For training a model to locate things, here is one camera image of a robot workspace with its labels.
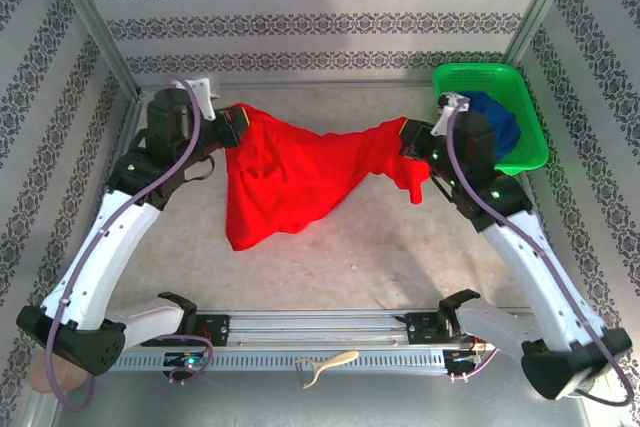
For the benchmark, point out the red t-shirt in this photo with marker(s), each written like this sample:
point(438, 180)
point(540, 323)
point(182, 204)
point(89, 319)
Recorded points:
point(280, 177)

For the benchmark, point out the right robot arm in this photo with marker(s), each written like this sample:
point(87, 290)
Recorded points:
point(520, 272)

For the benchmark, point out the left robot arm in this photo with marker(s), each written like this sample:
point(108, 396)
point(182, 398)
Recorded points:
point(90, 267)

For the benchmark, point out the blue cloth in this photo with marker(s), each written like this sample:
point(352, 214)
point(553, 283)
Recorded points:
point(505, 122)

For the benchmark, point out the green plastic basket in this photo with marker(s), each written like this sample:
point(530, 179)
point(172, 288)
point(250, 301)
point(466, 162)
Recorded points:
point(527, 112)

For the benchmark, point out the aluminium back bar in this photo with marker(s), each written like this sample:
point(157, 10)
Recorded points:
point(325, 84)

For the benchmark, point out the small controller board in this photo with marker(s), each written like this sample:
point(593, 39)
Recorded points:
point(186, 361)
point(462, 358)

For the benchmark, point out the cream peeler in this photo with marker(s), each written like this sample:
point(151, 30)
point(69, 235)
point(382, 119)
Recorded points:
point(327, 363)

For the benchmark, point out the aluminium side rail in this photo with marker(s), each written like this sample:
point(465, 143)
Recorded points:
point(131, 112)

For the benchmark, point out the aluminium frame post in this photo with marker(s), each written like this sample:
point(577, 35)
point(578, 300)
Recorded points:
point(95, 22)
point(542, 2)

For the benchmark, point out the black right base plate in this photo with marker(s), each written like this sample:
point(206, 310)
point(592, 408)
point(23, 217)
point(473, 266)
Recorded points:
point(422, 327)

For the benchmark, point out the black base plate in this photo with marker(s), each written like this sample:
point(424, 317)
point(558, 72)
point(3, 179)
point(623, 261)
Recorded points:
point(422, 327)
point(215, 329)

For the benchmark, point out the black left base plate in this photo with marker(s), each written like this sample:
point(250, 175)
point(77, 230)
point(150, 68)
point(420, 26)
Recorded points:
point(215, 329)

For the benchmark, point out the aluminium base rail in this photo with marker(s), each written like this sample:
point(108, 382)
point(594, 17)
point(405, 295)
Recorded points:
point(310, 327)

